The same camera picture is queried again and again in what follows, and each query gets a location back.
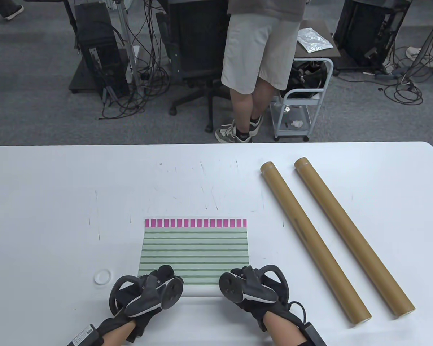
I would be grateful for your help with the person's left hand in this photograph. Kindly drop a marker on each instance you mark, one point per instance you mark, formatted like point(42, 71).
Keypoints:
point(165, 272)

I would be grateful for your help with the person's right hand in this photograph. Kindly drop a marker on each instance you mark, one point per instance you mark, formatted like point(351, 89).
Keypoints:
point(274, 310)

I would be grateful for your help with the black grey hand controller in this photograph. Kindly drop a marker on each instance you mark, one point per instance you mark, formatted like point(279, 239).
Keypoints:
point(144, 302)
point(256, 288)

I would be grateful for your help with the green striped mouse pad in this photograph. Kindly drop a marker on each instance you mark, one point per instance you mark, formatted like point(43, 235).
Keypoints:
point(195, 252)

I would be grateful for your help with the white plastic tube cap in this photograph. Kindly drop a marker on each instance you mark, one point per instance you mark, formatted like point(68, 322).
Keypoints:
point(103, 277)

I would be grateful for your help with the brown cardboard mailing tube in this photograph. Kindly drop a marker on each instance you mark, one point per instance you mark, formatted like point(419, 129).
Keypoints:
point(303, 234)
point(350, 230)

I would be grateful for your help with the person's left forearm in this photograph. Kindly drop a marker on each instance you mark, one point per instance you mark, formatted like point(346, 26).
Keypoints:
point(117, 335)

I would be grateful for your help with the person's right forearm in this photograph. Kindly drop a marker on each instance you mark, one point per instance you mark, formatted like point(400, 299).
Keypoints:
point(285, 331)

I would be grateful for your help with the black right wrist pack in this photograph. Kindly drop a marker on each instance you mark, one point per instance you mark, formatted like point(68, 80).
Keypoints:
point(314, 335)

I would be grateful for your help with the grey labelled left wrist pack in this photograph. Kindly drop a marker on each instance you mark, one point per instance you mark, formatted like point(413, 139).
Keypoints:
point(84, 335)

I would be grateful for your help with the white crumpled paper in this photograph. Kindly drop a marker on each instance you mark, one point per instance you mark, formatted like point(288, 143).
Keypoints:
point(296, 124)

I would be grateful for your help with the white metal utility cart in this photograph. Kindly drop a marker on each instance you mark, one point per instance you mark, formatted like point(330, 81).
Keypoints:
point(303, 102)

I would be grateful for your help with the black mesh office chair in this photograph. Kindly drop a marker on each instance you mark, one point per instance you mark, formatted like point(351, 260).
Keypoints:
point(195, 43)

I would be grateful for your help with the black headset gear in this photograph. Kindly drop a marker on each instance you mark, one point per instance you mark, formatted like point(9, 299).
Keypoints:
point(306, 77)

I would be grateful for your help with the black computer tower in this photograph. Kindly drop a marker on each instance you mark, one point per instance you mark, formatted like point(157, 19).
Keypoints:
point(97, 36)

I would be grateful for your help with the small brown top side table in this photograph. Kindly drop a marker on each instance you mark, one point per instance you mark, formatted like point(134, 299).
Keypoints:
point(324, 54)

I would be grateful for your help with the crumpled silver foil bag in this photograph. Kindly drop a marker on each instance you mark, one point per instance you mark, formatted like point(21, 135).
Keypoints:
point(312, 40)

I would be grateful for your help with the black computer rack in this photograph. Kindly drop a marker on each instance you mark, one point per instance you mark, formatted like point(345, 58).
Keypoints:
point(364, 32)

